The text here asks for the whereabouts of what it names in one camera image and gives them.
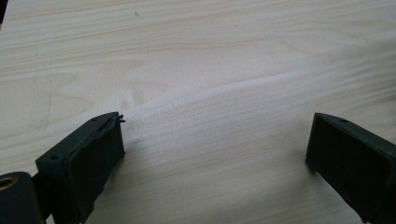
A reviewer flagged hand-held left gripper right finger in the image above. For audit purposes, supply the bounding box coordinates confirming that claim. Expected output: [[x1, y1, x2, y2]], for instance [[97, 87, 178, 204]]
[[304, 112, 396, 224]]

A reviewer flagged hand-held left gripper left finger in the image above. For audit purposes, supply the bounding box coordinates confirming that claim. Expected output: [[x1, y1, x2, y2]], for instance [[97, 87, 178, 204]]
[[35, 111, 126, 224]]

